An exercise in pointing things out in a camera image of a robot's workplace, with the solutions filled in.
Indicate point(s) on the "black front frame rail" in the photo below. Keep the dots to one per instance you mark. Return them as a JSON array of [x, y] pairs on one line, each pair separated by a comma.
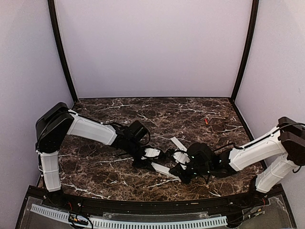
[[229, 205]]

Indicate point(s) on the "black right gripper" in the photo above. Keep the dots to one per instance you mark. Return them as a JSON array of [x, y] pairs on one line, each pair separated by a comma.
[[177, 171]]

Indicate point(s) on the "black frame post right rear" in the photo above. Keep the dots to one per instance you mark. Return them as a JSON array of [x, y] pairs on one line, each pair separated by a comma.
[[246, 51]]

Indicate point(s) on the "white remote control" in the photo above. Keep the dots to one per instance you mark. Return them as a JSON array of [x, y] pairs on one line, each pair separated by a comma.
[[163, 170]]

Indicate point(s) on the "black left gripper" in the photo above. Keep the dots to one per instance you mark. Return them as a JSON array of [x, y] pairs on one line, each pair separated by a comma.
[[145, 163]]

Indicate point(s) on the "black frame post left rear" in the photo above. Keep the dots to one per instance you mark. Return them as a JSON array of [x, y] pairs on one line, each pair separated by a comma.
[[60, 49]]

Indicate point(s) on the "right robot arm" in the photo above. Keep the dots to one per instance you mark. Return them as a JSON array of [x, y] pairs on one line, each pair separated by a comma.
[[286, 141]]

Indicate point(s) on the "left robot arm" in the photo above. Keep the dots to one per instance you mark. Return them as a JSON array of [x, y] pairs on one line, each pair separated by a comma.
[[60, 122]]

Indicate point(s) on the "white battery cover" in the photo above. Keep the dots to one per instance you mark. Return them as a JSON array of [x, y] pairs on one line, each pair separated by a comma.
[[178, 143]]

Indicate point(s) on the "black frame post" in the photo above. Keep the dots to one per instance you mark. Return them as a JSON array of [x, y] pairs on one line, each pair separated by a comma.
[[60, 49], [246, 51]]

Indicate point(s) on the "white slotted cable duct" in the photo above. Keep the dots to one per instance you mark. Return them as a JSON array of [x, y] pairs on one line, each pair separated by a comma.
[[128, 221]]

